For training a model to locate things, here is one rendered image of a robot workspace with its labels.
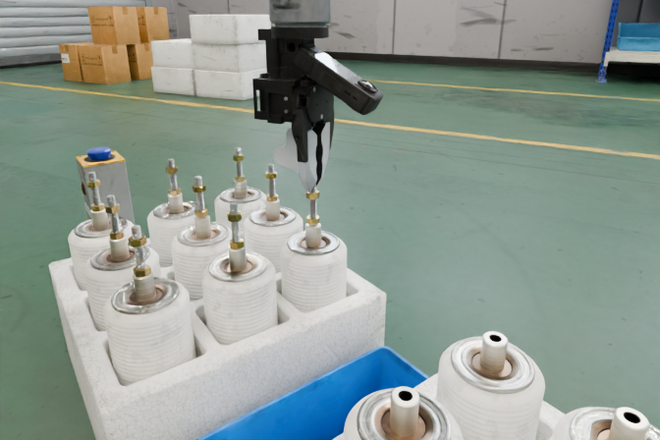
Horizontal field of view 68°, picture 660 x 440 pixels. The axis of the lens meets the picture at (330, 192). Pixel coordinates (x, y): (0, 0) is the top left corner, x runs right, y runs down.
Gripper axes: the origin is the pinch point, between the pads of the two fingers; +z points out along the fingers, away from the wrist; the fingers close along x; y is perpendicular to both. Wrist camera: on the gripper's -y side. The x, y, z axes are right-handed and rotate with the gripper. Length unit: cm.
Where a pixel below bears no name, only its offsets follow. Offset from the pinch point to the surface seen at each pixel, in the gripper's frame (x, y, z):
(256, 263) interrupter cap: 8.8, 4.3, 9.3
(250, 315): 13.2, 2.5, 14.1
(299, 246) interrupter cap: 1.8, 1.9, 9.4
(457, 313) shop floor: -29.5, -16.1, 34.5
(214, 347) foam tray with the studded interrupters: 17.5, 5.1, 16.7
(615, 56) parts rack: -423, -61, 12
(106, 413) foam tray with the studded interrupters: 30.5, 8.7, 17.1
